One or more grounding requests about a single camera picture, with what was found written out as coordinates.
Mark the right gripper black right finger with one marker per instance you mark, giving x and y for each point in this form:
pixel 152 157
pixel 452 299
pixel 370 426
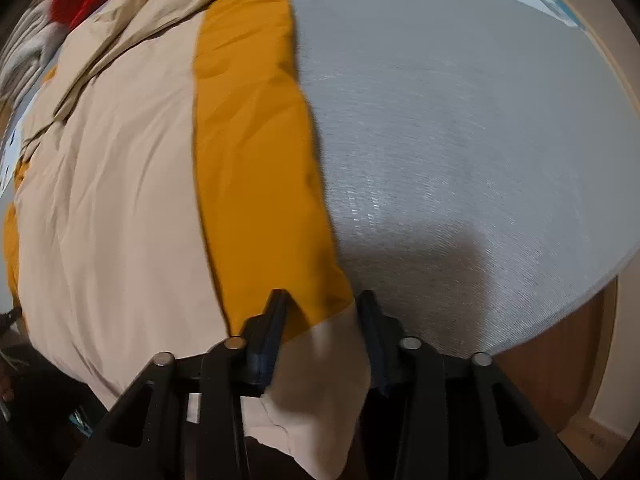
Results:
pixel 431 416

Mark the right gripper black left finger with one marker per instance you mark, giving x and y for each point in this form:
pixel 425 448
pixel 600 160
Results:
pixel 142 437

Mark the beige and orange jacket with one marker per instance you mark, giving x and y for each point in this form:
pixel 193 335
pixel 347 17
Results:
pixel 168 181

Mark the grey and printed bed sheet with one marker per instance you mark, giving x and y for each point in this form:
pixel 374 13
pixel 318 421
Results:
pixel 479 162

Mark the grey white striped garment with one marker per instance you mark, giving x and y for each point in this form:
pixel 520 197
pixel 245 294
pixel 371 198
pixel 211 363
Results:
pixel 33 42

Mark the wooden bed frame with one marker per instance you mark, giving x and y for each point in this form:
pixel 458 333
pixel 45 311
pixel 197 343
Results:
pixel 560 371

